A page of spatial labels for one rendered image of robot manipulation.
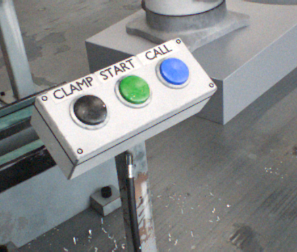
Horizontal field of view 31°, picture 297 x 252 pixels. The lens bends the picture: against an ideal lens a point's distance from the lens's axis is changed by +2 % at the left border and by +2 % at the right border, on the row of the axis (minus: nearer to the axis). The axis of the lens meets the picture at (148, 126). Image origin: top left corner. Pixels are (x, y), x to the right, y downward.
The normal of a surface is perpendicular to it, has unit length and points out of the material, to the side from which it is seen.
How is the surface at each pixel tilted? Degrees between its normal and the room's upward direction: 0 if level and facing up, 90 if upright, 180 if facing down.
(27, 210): 90
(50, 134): 90
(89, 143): 35
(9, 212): 90
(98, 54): 90
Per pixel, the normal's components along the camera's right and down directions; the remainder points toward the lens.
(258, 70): 0.76, 0.29
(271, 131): -0.08, -0.84
